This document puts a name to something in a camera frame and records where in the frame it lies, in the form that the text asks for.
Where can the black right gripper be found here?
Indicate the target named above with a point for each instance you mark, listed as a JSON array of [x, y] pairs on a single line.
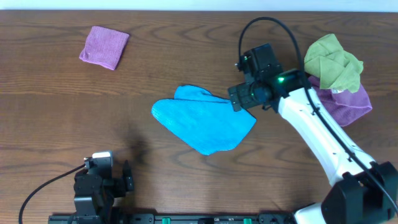
[[234, 98]]

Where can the crumpled purple cloth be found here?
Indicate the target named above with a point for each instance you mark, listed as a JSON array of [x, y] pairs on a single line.
[[345, 107]]

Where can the blue microfiber cloth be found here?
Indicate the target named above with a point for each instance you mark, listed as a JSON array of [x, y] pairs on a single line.
[[204, 121]]

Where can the green microfiber cloth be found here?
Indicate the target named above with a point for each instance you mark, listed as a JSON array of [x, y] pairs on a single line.
[[336, 68]]

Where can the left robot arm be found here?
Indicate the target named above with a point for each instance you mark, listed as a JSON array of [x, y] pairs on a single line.
[[96, 190]]

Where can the folded purple cloth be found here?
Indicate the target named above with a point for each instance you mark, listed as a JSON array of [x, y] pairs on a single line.
[[104, 47]]

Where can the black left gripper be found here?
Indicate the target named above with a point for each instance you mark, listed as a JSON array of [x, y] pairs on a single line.
[[126, 182]]

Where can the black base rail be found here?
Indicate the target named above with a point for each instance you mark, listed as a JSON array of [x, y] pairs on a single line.
[[148, 218]]

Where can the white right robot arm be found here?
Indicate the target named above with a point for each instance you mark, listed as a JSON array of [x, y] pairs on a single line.
[[361, 189]]

